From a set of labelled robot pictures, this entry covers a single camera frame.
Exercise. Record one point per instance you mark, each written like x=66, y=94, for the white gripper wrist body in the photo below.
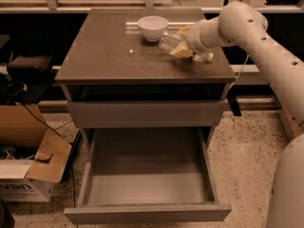
x=194, y=40

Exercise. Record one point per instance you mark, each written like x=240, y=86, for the clear plastic water bottle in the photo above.
x=170, y=40

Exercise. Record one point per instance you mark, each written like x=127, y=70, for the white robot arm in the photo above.
x=239, y=24

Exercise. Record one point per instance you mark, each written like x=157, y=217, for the closed grey upper drawer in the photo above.
x=145, y=114

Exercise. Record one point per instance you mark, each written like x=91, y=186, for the grey drawer cabinet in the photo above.
x=110, y=61

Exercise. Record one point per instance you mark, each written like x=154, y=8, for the open grey middle drawer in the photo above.
x=140, y=175

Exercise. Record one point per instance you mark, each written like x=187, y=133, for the white ceramic bowl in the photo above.
x=152, y=27

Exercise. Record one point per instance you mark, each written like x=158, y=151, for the cardboard box right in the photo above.
x=290, y=126

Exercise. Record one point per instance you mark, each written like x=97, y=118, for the black tray on shelf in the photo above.
x=29, y=67

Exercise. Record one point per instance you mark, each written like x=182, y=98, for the black round device left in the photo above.
x=11, y=93

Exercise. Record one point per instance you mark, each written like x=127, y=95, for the open cardboard box left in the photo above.
x=33, y=156

